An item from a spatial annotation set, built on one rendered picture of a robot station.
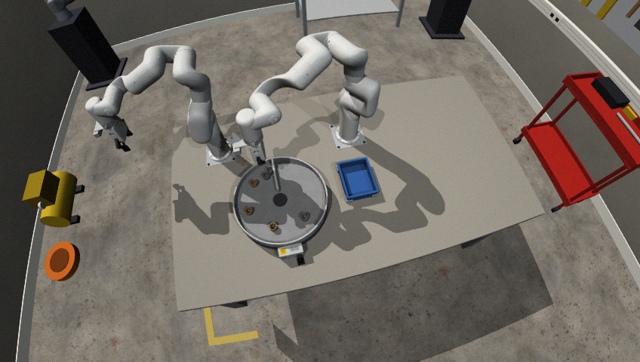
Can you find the blue open-top crate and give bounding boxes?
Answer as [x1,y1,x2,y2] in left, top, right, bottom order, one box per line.
[337,157,379,201]

